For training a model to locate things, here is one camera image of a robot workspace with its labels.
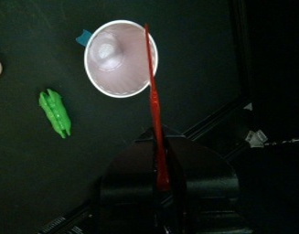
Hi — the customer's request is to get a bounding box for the green toy pea pod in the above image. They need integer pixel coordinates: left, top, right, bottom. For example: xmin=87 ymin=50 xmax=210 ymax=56
xmin=38 ymin=88 xmax=73 ymax=140

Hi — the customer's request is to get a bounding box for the white corner bracket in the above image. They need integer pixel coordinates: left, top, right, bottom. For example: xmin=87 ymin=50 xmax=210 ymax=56
xmin=244 ymin=102 xmax=269 ymax=149

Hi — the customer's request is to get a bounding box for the red plastic toy knife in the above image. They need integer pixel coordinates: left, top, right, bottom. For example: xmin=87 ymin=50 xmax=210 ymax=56
xmin=143 ymin=23 xmax=173 ymax=192

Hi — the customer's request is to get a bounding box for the black table edge rail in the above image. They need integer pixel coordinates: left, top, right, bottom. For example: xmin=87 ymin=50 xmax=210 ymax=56
xmin=182 ymin=0 xmax=254 ymax=159

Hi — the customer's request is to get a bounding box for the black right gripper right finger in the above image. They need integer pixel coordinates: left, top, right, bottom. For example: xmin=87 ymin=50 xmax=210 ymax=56
xmin=165 ymin=125 xmax=256 ymax=234

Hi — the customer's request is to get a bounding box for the black white striped cable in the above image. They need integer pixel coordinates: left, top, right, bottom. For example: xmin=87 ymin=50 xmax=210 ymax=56
xmin=264 ymin=137 xmax=299 ymax=146

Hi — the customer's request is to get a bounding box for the red cup white inside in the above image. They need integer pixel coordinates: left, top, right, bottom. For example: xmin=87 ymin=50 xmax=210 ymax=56
xmin=83 ymin=19 xmax=161 ymax=99

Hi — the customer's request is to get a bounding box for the blue tape piece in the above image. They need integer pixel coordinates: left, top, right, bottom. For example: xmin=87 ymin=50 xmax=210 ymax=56
xmin=75 ymin=28 xmax=94 ymax=48

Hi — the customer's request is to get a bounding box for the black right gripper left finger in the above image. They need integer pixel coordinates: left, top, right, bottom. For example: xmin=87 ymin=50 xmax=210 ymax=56
xmin=99 ymin=127 xmax=161 ymax=234

